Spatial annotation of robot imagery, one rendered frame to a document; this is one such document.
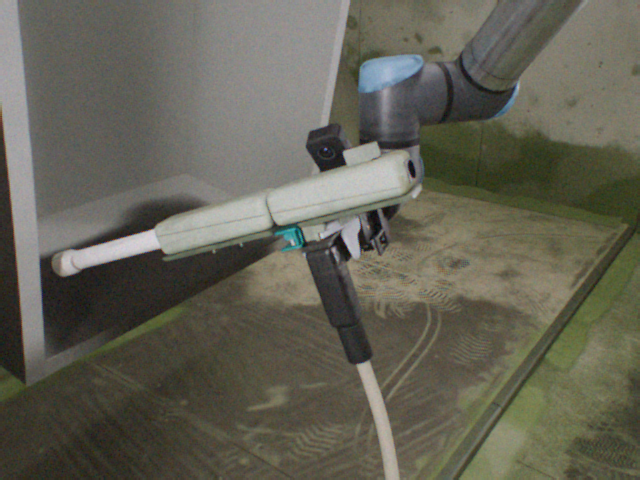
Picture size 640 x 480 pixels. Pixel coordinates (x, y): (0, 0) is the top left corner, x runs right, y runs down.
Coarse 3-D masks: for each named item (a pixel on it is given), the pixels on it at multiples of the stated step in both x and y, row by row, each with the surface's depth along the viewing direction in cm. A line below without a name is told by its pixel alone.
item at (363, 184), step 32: (352, 160) 59; (384, 160) 57; (256, 192) 65; (288, 192) 61; (320, 192) 59; (352, 192) 58; (384, 192) 57; (416, 192) 58; (160, 224) 69; (192, 224) 66; (224, 224) 65; (256, 224) 63; (320, 224) 61; (64, 256) 77; (96, 256) 75; (128, 256) 74; (320, 256) 63; (320, 288) 64; (352, 288) 65; (352, 320) 64; (352, 352) 66
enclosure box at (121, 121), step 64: (0, 0) 55; (64, 0) 97; (128, 0) 107; (192, 0) 118; (256, 0) 111; (320, 0) 103; (0, 64) 57; (64, 64) 102; (128, 64) 112; (192, 64) 125; (256, 64) 115; (320, 64) 107; (0, 128) 60; (64, 128) 106; (128, 128) 118; (192, 128) 131; (256, 128) 120; (0, 192) 64; (64, 192) 112; (128, 192) 124; (192, 192) 129; (0, 256) 69; (192, 256) 107; (256, 256) 109; (0, 320) 74; (64, 320) 87; (128, 320) 87
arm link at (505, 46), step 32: (512, 0) 74; (544, 0) 71; (576, 0) 70; (480, 32) 81; (512, 32) 76; (544, 32) 75; (448, 64) 87; (480, 64) 82; (512, 64) 80; (448, 96) 85; (480, 96) 86; (512, 96) 89
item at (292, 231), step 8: (288, 224) 65; (296, 224) 63; (280, 232) 63; (288, 232) 62; (296, 232) 62; (288, 240) 63; (296, 240) 62; (304, 240) 63; (288, 248) 63; (296, 248) 63
